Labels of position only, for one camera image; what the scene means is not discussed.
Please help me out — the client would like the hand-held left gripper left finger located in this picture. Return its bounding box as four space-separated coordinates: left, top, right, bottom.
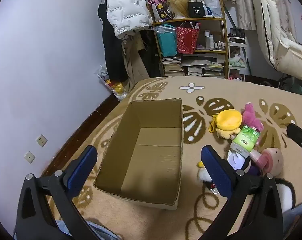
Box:
15 145 99 240

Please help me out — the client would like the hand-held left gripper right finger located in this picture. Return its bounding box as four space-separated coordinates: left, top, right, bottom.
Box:
198 145 284 240

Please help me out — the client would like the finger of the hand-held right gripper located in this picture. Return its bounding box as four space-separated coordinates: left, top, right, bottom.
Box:
286 123 302 150

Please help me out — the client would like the small white yellow plush toy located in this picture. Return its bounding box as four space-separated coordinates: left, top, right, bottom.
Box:
196 161 220 195

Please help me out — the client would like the green tissue pack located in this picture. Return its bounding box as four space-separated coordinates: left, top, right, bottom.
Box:
230 124 261 158

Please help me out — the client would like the pink fluffy plush toy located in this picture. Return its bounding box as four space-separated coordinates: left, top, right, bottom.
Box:
242 102 264 145

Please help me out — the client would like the brown cardboard box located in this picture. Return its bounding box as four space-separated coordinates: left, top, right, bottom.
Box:
93 98 184 210

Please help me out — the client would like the pale green bag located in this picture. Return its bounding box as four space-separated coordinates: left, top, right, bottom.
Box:
282 76 302 95

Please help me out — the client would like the cream duvet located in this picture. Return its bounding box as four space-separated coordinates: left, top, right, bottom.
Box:
250 0 302 85

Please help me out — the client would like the beige butterfly printed blanket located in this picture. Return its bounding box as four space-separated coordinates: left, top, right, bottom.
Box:
42 76 302 240

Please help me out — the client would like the plastic bag with yellow items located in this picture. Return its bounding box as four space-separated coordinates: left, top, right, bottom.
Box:
95 65 128 102

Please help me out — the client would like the wide stack of books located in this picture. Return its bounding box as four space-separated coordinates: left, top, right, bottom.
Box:
181 54 225 78

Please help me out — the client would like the white trolley cart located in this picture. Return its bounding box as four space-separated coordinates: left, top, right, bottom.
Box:
227 27 249 82

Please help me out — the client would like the wooden shelf rack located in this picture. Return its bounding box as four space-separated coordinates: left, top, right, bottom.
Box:
151 17 228 79

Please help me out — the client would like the narrow stack of books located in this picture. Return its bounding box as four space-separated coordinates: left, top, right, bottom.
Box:
162 56 184 77

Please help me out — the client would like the beige hanging garment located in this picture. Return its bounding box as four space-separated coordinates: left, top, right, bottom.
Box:
121 37 151 93

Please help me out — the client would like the black hanging coat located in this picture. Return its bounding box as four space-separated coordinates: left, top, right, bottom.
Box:
97 4 129 83

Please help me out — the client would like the red patterned bag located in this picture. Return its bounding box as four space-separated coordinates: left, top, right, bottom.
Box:
175 21 200 55

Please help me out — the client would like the teal bag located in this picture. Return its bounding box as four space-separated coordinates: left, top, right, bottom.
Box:
155 24 178 57

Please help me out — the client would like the clear plastic bag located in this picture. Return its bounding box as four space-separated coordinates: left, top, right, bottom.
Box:
203 0 221 18

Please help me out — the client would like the black box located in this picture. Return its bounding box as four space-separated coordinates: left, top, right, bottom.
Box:
187 1 207 18

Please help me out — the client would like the white puffer jacket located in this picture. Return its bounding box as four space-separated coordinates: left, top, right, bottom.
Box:
106 0 153 40

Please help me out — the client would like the blonde wig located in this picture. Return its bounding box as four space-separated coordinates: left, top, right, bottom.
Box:
167 0 189 19

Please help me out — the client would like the black pink patterned bag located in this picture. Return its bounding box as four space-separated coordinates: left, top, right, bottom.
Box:
148 0 173 22

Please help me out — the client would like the white wall socket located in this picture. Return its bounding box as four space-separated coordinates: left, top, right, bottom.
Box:
24 151 36 164
35 134 48 147

